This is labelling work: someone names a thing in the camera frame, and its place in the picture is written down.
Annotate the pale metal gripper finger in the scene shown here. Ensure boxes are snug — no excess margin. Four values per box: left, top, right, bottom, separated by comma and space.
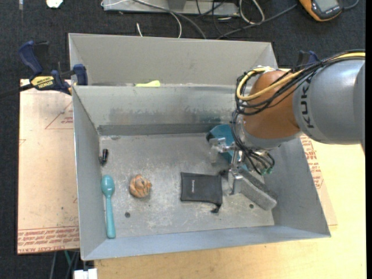
228, 167, 244, 196
209, 137, 231, 164

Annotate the teal box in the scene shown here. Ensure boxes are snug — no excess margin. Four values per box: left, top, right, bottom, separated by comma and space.
206, 123, 248, 171

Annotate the grey long flat block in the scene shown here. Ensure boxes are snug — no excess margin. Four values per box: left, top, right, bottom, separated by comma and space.
232, 167, 278, 212

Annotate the grey metal bin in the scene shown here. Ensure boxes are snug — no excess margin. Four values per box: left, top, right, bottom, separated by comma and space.
68, 33, 332, 262

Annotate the orange striped toy animal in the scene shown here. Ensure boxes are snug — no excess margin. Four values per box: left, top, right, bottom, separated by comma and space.
128, 173, 153, 199

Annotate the yellow-green flat thing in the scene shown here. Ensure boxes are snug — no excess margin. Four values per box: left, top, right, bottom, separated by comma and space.
134, 80, 162, 88

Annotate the teal plastic spoon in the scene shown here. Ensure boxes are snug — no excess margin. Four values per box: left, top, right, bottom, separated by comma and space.
100, 174, 117, 239

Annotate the brown cardboard board red print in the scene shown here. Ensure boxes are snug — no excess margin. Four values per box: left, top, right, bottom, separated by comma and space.
17, 78, 338, 256

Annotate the black drawstring pouch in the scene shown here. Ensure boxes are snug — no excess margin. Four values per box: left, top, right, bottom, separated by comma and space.
180, 171, 224, 214

